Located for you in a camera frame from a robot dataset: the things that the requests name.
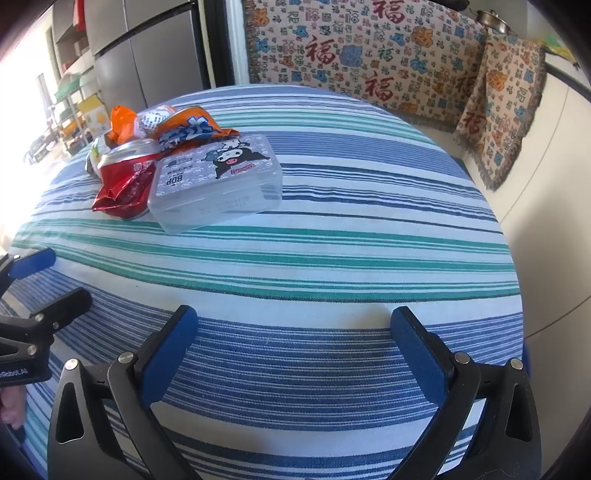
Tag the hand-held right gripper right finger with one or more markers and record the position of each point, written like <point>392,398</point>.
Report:
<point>415,353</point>

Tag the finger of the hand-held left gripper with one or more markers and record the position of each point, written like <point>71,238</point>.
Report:
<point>69,304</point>
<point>30,263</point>

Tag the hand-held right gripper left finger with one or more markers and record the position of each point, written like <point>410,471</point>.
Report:
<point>168,355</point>

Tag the red foil bag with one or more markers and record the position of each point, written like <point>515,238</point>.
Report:
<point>120,189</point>

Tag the green snack wrapper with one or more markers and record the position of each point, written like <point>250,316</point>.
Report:
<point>96,154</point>

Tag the clear plastic box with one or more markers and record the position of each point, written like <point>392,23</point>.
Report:
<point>217,194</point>

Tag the blue orange snack bag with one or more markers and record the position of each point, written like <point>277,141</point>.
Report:
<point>189,129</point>

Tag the person's left hand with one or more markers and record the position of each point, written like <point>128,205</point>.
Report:
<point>11,406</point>

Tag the round striped tablecloth table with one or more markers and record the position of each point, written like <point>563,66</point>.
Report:
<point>323,258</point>

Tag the yellow white cardboard box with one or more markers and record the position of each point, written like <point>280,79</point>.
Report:
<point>94,115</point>

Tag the storage rack green baskets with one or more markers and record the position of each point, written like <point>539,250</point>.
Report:
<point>69,87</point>

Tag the cream kitchen counter cabinets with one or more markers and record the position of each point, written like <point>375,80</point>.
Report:
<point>545,207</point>

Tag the grey refrigerator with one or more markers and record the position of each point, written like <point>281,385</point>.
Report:
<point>147,60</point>

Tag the small printed cloth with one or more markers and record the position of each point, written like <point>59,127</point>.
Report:
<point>498,115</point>

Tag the red paper bag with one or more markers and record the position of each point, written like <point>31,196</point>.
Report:
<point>78,11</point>

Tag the large printed cloth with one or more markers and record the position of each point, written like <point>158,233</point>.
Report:
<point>346,55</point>

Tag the steel pot with lid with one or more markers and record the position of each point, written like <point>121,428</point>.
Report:
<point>494,21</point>

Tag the grey wall shelf unit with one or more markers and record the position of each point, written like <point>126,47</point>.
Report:
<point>69,41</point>

